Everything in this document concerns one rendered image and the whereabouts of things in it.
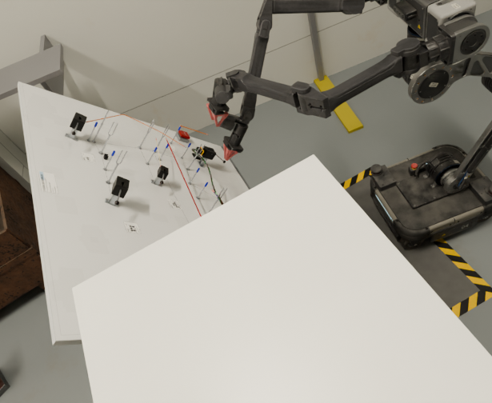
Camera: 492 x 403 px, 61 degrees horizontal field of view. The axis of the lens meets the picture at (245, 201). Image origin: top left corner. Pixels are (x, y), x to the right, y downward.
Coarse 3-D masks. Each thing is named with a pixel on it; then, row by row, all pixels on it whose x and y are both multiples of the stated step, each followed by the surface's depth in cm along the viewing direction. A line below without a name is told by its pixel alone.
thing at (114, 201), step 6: (120, 180) 134; (126, 180) 136; (114, 186) 131; (120, 186) 132; (126, 186) 133; (114, 192) 132; (120, 192) 131; (126, 192) 133; (114, 198) 136; (114, 204) 137
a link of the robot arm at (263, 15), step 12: (264, 0) 175; (276, 0) 171; (288, 0) 172; (300, 0) 173; (312, 0) 174; (324, 0) 174; (336, 0) 174; (348, 0) 173; (360, 0) 173; (264, 12) 172; (276, 12) 173; (288, 12) 174; (300, 12) 175; (312, 12) 176; (324, 12) 177; (360, 12) 175
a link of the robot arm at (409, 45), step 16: (400, 48) 143; (416, 48) 142; (384, 64) 144; (400, 64) 144; (352, 80) 143; (368, 80) 142; (304, 96) 143; (320, 96) 140; (336, 96) 140; (352, 96) 143; (304, 112) 149; (320, 112) 143
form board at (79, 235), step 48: (48, 96) 168; (48, 144) 143; (96, 144) 160; (144, 144) 182; (192, 144) 211; (48, 192) 125; (96, 192) 138; (144, 192) 153; (192, 192) 173; (240, 192) 199; (48, 240) 110; (96, 240) 120; (144, 240) 132; (48, 288) 99
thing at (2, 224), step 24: (0, 168) 316; (0, 192) 288; (24, 192) 333; (0, 216) 303; (24, 216) 302; (0, 240) 265; (24, 240) 277; (0, 264) 276; (24, 264) 286; (0, 288) 289; (24, 288) 299
